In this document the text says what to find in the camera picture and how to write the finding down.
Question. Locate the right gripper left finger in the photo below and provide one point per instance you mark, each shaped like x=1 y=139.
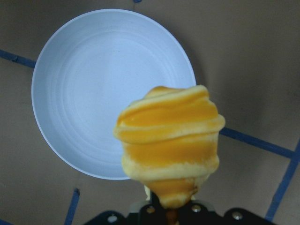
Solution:
x=148 y=212

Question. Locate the blue plate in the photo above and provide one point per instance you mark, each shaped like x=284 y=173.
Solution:
x=91 y=69

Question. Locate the orange striped bread roll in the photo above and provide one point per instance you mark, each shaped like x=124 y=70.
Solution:
x=170 y=141

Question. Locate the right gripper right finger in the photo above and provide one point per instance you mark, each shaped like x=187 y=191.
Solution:
x=198 y=213

